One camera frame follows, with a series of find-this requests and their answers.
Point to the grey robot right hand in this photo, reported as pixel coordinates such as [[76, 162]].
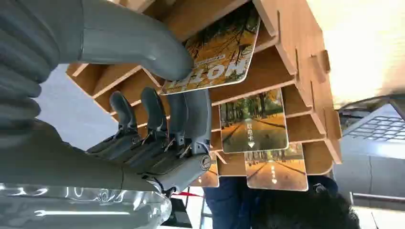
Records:
[[133, 164]]

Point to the red strip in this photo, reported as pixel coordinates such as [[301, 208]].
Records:
[[186, 194]]

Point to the person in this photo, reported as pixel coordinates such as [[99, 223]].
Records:
[[278, 208]]

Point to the autumn road card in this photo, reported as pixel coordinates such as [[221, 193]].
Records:
[[254, 126], [277, 172], [210, 177]]

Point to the wooden card box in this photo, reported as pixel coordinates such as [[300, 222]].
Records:
[[278, 63]]

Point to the silver laptop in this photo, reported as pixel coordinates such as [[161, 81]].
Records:
[[373, 151]]

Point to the ribbed grey right arm sleeve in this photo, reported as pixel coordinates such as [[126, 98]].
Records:
[[22, 63]]

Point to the shiny silver robot shell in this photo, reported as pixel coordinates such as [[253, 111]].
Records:
[[79, 208]]

